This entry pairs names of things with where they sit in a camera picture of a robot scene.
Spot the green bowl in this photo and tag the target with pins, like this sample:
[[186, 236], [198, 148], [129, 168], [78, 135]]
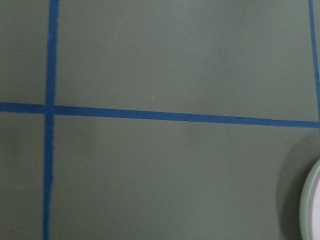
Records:
[[309, 207]]

